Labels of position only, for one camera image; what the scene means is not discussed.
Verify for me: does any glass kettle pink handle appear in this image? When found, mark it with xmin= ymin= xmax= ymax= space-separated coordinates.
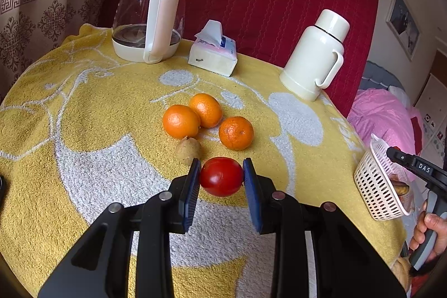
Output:
xmin=112 ymin=0 xmax=185 ymax=64

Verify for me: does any orange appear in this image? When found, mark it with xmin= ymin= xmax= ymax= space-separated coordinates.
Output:
xmin=162 ymin=104 xmax=200 ymax=139
xmin=189 ymin=93 xmax=223 ymax=128
xmin=219 ymin=116 xmax=254 ymax=151

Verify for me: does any grey bed headboard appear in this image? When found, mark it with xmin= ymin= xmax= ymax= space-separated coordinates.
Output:
xmin=358 ymin=61 xmax=405 ymax=91

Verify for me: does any person's right hand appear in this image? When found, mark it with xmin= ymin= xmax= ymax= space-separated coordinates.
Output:
xmin=408 ymin=199 xmax=447 ymax=263

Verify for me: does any red cloth on duvet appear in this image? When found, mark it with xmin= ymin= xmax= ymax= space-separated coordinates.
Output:
xmin=411 ymin=116 xmax=423 ymax=148

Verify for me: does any framed wall picture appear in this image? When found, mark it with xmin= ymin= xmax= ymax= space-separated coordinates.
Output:
xmin=386 ymin=0 xmax=421 ymax=62

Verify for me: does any white plastic basket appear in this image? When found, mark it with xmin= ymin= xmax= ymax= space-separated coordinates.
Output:
xmin=354 ymin=134 xmax=414 ymax=221

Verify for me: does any cream thermos flask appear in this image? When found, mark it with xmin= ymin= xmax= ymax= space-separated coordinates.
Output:
xmin=280 ymin=9 xmax=350 ymax=101

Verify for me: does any red tomato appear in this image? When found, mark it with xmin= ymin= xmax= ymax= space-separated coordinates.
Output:
xmin=200 ymin=157 xmax=243 ymax=197

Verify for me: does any yellow white towel cloth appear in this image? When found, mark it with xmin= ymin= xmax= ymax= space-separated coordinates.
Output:
xmin=1 ymin=25 xmax=406 ymax=295

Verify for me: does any tissue pack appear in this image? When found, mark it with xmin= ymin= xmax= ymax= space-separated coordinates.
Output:
xmin=188 ymin=20 xmax=238 ymax=77

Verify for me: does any white pillow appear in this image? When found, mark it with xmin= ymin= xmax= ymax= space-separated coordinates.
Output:
xmin=388 ymin=85 xmax=412 ymax=110

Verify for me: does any brown kiwi fruit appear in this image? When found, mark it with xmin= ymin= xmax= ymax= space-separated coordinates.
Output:
xmin=175 ymin=137 xmax=201 ymax=166

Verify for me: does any white wardrobe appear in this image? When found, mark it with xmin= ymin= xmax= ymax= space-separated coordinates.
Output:
xmin=413 ymin=46 xmax=447 ymax=170

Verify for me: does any pink duvet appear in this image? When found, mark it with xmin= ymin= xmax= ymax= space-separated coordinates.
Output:
xmin=347 ymin=88 xmax=425 ymax=180

